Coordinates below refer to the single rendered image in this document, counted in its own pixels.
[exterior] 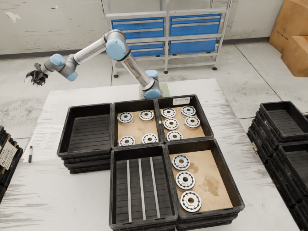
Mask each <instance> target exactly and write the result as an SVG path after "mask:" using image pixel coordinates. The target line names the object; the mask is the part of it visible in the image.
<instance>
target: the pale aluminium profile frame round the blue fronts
mask: <svg viewBox="0 0 308 231"><path fill-rule="evenodd" d="M106 2H107V7H108V13H109V14H111V9H110V1H109V0H106ZM213 2H214V0H211V1H210V6H209V8H213ZM231 3H232V0H228V3H227V7H226V9H227V13H225V17H224V19H221V21H220V22H223V26H222V30H221V33H214V34H199V35H185V36H170V37H169V25H170V22H169V8H170V0H166V20H165V24H164V25H165V37H156V38H134V39H126V43H140V42H154V41H165V45H164V55H157V56H147V57H134V58H135V60H136V61H144V60H157V59H163V62H164V64H162V65H155V66H142V68H143V70H146V69H158V68H164V69H165V71H164V74H168V71H167V68H171V67H183V66H201V65H214V67H213V68H212V69H213V70H217V68H216V67H217V63H218V59H219V55H220V50H221V46H222V42H223V37H224V34H225V29H226V24H227V20H228V16H229V12H230V8H231ZM100 4H101V9H102V14H103V19H104V25H105V30H106V33H108V32H109V28H111V30H112V25H111V20H110V25H111V26H108V22H107V19H106V12H105V5H104V0H100ZM160 11H163V0H160ZM167 13H168V15H167ZM217 37H220V39H219V43H218V44H215V45H216V46H218V48H216V47H215V49H214V52H206V53H192V54H179V55H177V54H173V55H168V49H169V45H168V41H169V40H183V39H203V38H217ZM214 55H215V56H216V57H214ZM196 56H210V57H211V59H212V60H213V61H207V62H194V63H181V64H169V63H168V60H169V59H170V58H183V57H196ZM111 61H112V65H113V71H114V77H115V78H116V77H118V75H117V72H120V71H127V69H126V68H125V67H124V68H118V67H116V64H117V61H116V60H113V59H111Z"/></svg>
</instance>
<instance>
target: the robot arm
mask: <svg viewBox="0 0 308 231"><path fill-rule="evenodd" d="M105 50H106V53H107V55H108V56H109V57H110V58H111V59H113V60H116V61H117V62H121V63H122V64H123V66H124V67H125V68H126V69H127V70H128V71H129V72H130V74H131V75H132V76H133V77H134V78H135V79H136V81H137V82H138V83H139V84H140V88H141V90H142V91H143V96H144V98H145V99H152V98H153V99H156V98H159V97H160V96H161V91H160V85H159V78H158V72H157V71H155V70H147V71H144V70H143V68H142V67H141V66H140V65H139V63H138V62H137V61H136V60H135V58H134V57H133V56H132V54H131V49H130V48H129V47H128V45H127V44H126V37H125V35H124V33H123V32H122V31H120V30H117V29H114V30H111V31H109V32H108V33H106V34H104V35H103V37H102V38H101V39H99V40H98V41H96V42H94V43H93V44H91V45H89V46H88V47H86V48H84V49H82V50H81V51H79V52H77V53H76V54H74V55H69V56H68V58H67V60H66V63H65V59H64V58H63V56H61V55H60V54H54V55H53V56H51V57H50V58H49V59H48V60H47V61H46V62H45V63H44V64H43V65H41V64H39V63H35V64H34V66H35V68H36V69H37V70H34V71H31V72H28V73H27V75H26V76H25V78H24V82H26V84H28V82H29V80H31V82H33V85H36V87H38V85H41V86H42V85H44V84H45V81H46V78H48V76H49V75H50V74H52V73H53V72H54V71H57V72H58V73H60V74H61V75H62V76H63V77H65V78H66V79H68V80H69V81H71V82H72V81H74V80H75V79H76V78H77V76H78V74H77V73H76V71H75V70H76V67H77V66H78V65H80V64H82V63H84V62H85V61H87V60H89V59H91V58H92V57H94V56H96V55H98V54H99V53H101V52H103V51H105ZM42 83H44V84H42Z"/></svg>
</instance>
